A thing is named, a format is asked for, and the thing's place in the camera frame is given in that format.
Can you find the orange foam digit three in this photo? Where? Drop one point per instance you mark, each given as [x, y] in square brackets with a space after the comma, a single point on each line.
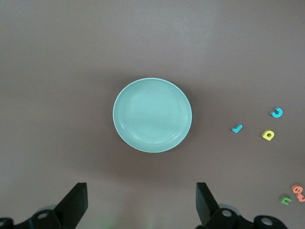
[301, 198]

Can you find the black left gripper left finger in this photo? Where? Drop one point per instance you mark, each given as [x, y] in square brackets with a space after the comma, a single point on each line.
[76, 202]

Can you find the green round plate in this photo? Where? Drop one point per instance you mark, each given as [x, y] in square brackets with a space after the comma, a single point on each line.
[152, 114]

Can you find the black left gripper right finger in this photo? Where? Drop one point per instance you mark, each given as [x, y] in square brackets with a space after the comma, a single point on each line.
[206, 205]

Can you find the yellow foam letter d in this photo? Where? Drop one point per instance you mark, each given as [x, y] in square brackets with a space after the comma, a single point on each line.
[264, 136]

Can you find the teal foam letter r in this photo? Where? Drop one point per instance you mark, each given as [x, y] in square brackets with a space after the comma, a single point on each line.
[237, 128]

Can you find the orange foam letter e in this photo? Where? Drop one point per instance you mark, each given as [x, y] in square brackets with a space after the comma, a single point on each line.
[293, 189]

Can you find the teal foam letter c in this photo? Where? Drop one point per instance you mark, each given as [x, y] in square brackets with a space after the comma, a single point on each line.
[277, 115]

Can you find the brown table cover mat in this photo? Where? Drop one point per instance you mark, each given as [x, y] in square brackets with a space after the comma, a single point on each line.
[71, 71]

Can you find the green foam letter u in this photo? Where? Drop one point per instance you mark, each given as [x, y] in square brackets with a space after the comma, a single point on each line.
[284, 200]

